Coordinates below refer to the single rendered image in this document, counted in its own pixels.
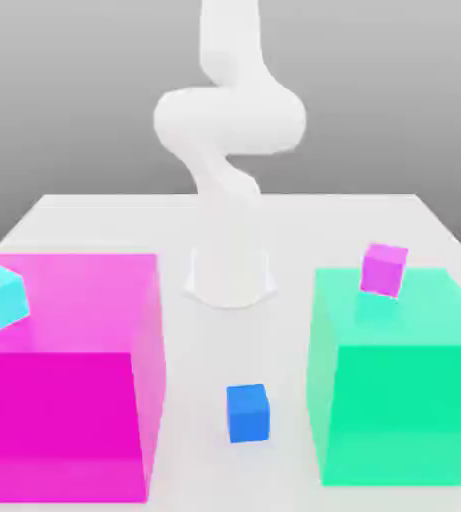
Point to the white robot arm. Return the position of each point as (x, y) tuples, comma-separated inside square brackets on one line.
[(230, 120)]

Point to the small purple cube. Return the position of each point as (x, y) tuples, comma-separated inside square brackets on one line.
[(382, 272)]

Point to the small blue cube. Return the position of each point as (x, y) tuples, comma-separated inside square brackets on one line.
[(248, 414)]

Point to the large green box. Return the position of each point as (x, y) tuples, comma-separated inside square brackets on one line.
[(398, 400)]

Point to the large magenta box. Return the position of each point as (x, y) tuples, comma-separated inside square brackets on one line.
[(54, 420)]

